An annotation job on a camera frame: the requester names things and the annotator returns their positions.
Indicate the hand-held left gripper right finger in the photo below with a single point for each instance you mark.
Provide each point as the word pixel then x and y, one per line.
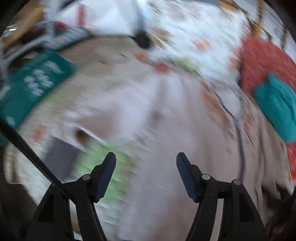
pixel 185 173

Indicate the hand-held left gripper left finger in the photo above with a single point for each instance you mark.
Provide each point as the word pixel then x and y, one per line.
pixel 106 172

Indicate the pale pink fleece garment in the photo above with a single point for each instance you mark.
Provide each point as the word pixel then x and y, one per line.
pixel 161 139

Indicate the white heart print blanket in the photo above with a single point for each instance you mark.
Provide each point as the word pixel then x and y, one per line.
pixel 46 120

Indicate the teal printed carton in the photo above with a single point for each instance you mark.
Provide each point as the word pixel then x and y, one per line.
pixel 34 85

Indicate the teal fleece cloth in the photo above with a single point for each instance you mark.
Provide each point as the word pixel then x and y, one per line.
pixel 277 104

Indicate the red floral quilt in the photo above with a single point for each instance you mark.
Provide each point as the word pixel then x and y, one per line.
pixel 259 60

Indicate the black round object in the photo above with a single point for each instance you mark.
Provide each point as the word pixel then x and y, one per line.
pixel 142 39

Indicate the white leaf print sheet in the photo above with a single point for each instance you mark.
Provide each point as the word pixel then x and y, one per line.
pixel 196 30

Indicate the white plastic bag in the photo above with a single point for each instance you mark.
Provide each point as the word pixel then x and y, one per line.
pixel 99 16

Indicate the wooden chair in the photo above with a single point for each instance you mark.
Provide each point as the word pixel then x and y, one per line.
pixel 260 20

